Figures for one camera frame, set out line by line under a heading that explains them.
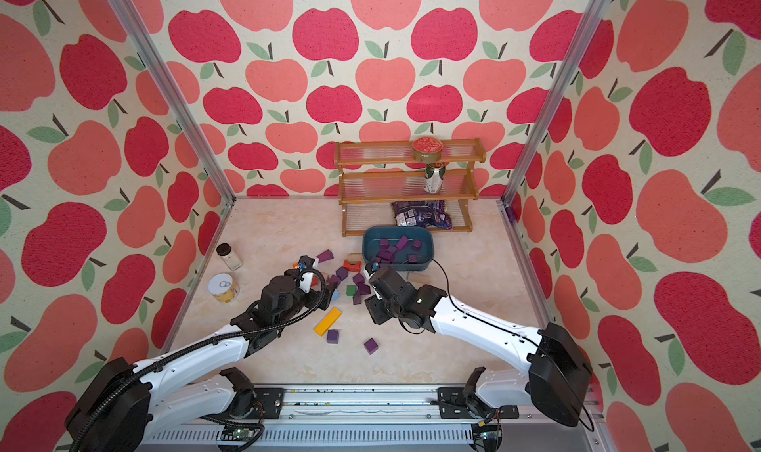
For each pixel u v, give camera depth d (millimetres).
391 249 1045
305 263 718
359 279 961
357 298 913
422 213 1049
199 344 520
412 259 1006
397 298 594
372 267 714
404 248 1045
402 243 1047
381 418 747
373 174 1135
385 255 1020
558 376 397
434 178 963
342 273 974
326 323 882
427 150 906
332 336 841
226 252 933
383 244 1045
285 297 630
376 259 1006
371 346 818
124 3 716
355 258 1012
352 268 985
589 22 739
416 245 1045
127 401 406
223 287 906
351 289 958
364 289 956
